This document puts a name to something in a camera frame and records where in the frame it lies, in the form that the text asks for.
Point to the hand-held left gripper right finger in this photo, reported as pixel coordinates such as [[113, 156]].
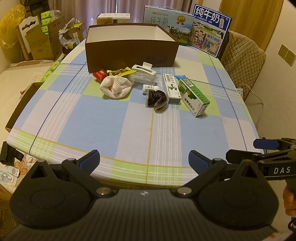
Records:
[[196, 160]]

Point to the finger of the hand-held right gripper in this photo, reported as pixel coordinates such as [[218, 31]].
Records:
[[240, 155], [266, 143]]

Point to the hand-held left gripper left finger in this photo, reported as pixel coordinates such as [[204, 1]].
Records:
[[89, 160]]

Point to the green medicine box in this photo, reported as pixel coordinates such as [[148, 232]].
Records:
[[194, 97]]

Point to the dark purple scrunchie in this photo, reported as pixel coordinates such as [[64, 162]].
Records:
[[157, 99]]

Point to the white medicine box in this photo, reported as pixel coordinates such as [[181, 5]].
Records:
[[172, 89]]

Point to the red candy packet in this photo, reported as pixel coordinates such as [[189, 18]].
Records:
[[100, 74]]

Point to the small white pill bottle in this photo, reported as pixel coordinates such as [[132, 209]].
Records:
[[148, 88]]

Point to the yellow snack packet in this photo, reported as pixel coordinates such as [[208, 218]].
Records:
[[120, 72]]

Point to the clear floss box blue label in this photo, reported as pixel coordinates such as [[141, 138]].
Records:
[[143, 80]]

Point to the white hair claw clip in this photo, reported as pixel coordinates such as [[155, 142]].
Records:
[[145, 69]]

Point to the brown cardboard storage box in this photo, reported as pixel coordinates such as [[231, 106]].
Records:
[[129, 55]]

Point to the person's right hand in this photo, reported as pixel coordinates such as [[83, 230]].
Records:
[[289, 201]]

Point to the white power strip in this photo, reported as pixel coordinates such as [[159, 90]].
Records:
[[239, 91]]

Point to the white remote control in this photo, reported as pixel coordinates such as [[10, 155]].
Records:
[[12, 171]]

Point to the white rolled sock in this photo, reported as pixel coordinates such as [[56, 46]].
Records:
[[115, 87]]

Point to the black device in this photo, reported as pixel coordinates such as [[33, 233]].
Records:
[[9, 153]]

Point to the chair with quilted beige cover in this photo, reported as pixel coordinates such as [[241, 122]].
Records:
[[242, 60]]

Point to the green tissue multipack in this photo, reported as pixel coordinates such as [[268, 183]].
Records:
[[52, 70]]

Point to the cream printed bedsheet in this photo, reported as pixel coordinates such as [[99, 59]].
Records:
[[16, 78]]

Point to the flat cardboard sheet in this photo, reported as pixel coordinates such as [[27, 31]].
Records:
[[30, 63]]

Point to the large open cardboard box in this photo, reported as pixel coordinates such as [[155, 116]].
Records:
[[41, 46]]

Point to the dark blue milk carton box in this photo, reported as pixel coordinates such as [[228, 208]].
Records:
[[208, 34]]

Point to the beige curtain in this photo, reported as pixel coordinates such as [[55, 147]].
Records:
[[249, 18]]

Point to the small open yellow carton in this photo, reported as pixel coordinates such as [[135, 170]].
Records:
[[77, 32]]

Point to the bin with rubbish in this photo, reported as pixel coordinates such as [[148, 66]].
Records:
[[66, 32]]

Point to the light blue milk carton box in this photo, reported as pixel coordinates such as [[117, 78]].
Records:
[[171, 23]]

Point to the green tissue pack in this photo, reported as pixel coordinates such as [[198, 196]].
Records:
[[46, 15], [45, 23]]

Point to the white appliance box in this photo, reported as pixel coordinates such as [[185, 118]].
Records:
[[113, 18]]

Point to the purple patterned curtain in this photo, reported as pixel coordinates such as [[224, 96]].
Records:
[[92, 9]]

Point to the white carved chair back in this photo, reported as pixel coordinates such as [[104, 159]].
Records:
[[25, 23]]

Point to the yellow plastic bag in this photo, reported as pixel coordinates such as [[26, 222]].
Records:
[[9, 27]]

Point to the black folded rack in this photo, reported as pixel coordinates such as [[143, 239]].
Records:
[[29, 8]]

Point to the beige wall socket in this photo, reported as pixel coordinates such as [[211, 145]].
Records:
[[290, 58], [282, 51]]

